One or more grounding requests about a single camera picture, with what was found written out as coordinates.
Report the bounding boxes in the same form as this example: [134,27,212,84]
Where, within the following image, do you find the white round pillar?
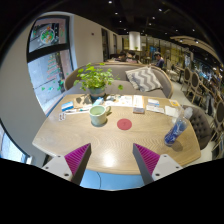
[128,31,142,52]

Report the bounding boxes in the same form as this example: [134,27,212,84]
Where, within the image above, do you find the group of wooden dining chairs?
[179,66,224,151]

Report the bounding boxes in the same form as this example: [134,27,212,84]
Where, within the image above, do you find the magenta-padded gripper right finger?
[132,143,184,186]

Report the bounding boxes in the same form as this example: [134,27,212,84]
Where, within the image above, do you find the brown kraft notebook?
[73,94,93,109]

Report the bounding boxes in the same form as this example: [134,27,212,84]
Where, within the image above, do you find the dark grey tufted armchair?
[181,104,213,151]

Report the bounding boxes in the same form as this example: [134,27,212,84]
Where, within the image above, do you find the person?
[116,50,128,63]
[125,49,138,64]
[153,51,165,69]

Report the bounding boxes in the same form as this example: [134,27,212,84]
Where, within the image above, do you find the light blue carton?
[92,97,105,107]

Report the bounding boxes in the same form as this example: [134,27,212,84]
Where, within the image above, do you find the pale green mug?
[88,104,112,127]

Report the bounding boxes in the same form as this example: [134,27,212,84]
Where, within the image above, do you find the yellow card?
[168,99,182,108]

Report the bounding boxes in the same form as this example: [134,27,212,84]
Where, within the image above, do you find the group of ceiling spotlights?
[106,0,201,44]

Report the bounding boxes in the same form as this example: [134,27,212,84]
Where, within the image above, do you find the green potted plant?
[73,62,124,99]

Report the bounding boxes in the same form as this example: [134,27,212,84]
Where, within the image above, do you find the white paper napkin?
[164,105,179,118]

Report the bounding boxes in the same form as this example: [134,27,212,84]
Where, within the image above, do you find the flat round red coaster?
[116,118,133,131]

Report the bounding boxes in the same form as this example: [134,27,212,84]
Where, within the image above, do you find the grey curved sofa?
[63,63,174,99]

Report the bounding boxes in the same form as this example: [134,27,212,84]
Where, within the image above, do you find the white blue paper leaflets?
[145,98,166,114]

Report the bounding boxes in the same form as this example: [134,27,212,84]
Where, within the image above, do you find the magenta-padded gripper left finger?
[41,143,92,186]

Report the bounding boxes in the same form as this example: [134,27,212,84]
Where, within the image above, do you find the window with food poster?
[26,14,74,116]

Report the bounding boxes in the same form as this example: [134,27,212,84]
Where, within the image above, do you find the open white magazine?
[104,94,134,108]

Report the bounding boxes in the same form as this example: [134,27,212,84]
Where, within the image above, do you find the grey white chevron pillow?
[125,65,164,93]

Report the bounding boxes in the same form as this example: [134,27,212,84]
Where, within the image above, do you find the clear blue-labelled drink bottle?
[163,106,194,148]

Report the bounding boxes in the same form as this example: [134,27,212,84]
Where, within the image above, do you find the white tube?
[64,107,91,115]

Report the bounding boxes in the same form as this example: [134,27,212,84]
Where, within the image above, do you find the small blue white box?
[60,101,75,112]

